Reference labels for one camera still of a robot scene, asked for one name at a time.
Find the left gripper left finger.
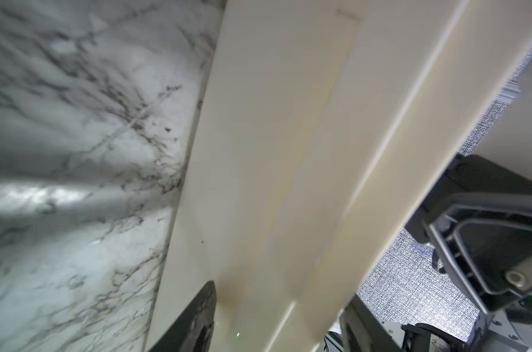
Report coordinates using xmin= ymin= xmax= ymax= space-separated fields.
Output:
xmin=149 ymin=281 xmax=217 ymax=352

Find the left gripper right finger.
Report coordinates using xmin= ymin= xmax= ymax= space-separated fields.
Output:
xmin=339 ymin=296 xmax=398 ymax=352

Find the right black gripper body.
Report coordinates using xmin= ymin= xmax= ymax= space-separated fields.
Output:
xmin=405 ymin=155 xmax=532 ymax=312

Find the white wrap dispenser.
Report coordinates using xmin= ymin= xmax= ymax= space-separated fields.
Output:
xmin=147 ymin=1 xmax=532 ymax=351

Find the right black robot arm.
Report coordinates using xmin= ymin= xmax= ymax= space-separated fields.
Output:
xmin=405 ymin=155 xmax=532 ymax=351

